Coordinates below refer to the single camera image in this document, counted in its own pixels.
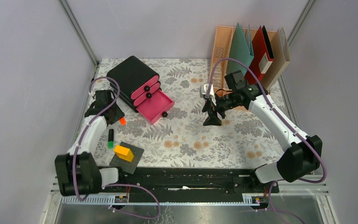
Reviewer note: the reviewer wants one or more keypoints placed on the yellow toy block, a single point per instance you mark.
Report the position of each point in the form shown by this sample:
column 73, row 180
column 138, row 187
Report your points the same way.
column 124, row 153

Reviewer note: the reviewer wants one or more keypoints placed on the floral table mat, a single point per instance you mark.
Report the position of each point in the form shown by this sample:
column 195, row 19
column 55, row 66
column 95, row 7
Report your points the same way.
column 181, row 140

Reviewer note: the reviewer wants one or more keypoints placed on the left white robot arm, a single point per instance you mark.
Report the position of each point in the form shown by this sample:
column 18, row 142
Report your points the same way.
column 76, row 171

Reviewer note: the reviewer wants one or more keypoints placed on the beige folder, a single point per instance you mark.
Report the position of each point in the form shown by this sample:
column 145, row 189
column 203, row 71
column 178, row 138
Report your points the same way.
column 280, row 49

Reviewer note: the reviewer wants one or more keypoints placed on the orange highlighter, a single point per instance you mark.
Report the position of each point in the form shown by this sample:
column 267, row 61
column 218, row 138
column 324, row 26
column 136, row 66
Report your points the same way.
column 122, row 121

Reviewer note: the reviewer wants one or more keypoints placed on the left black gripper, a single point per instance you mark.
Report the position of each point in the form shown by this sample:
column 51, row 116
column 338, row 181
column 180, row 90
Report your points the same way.
column 119, row 114

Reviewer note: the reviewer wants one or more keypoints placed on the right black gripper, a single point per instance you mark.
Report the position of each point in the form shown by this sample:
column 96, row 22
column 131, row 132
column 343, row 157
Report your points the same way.
column 212, row 119

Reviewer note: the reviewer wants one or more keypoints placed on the red folder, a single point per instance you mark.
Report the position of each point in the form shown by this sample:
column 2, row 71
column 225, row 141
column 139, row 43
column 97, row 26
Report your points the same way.
column 263, row 53

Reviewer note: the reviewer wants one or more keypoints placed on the green highlighter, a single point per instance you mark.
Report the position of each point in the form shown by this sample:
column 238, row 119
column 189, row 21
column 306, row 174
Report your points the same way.
column 110, row 143

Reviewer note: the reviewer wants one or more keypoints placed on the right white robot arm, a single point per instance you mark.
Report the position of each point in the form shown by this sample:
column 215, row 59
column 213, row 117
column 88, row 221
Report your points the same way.
column 302, row 152

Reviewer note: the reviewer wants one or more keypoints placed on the black mounting rail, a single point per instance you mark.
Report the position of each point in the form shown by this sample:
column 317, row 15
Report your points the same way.
column 190, row 185

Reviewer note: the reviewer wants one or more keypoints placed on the peach plastic file organizer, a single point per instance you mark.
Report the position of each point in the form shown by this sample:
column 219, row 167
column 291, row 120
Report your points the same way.
column 221, row 49

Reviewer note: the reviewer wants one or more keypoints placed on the black pink drawer box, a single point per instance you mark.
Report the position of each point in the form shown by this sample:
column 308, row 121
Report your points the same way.
column 140, row 89

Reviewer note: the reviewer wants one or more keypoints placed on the teal folder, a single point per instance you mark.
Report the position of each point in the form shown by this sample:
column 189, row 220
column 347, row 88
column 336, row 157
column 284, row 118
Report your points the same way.
column 241, row 50

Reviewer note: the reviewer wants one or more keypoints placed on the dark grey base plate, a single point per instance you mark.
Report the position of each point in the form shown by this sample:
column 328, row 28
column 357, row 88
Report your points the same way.
column 128, row 167

